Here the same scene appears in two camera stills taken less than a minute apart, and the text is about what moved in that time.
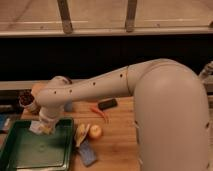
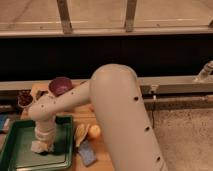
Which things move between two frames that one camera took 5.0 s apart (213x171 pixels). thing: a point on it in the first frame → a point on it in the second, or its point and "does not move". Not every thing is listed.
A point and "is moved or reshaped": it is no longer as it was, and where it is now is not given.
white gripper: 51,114 → 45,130
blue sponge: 87,153 does not move
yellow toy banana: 80,133 does not move
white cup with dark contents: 26,97 does not move
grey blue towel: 38,128 is moved or reshaped
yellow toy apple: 95,131 does not move
